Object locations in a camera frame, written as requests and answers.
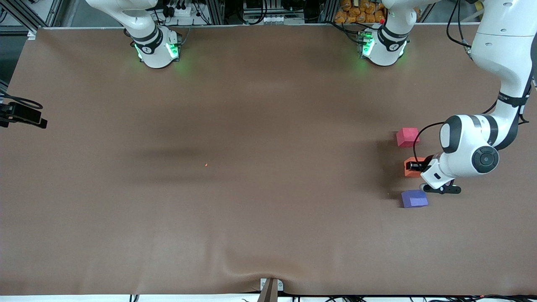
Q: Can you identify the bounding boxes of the purple foam block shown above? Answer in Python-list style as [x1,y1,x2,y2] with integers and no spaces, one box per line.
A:
[401,189,429,208]

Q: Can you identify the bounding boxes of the orange foam block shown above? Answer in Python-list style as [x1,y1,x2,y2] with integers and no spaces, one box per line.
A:
[404,157,428,178]

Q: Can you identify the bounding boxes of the aluminium frame post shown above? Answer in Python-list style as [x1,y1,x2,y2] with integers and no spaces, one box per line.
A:
[209,0,225,25]

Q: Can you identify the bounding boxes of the metal clamp bracket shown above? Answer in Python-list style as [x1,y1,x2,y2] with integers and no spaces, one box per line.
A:
[260,278,284,292]

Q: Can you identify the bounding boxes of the white power strip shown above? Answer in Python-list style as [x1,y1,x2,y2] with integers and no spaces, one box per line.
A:
[166,4,198,19]

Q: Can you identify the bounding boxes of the bag of orange snacks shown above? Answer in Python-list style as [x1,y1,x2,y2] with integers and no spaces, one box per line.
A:
[334,0,386,23]

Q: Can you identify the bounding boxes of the pink foam block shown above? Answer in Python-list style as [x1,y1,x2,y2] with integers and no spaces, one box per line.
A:
[396,128,420,148]

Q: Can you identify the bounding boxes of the brown table mat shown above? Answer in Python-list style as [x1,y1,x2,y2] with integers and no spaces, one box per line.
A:
[0,24,537,296]

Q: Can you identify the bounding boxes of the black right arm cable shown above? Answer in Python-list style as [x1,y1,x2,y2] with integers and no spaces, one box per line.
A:
[0,93,43,110]

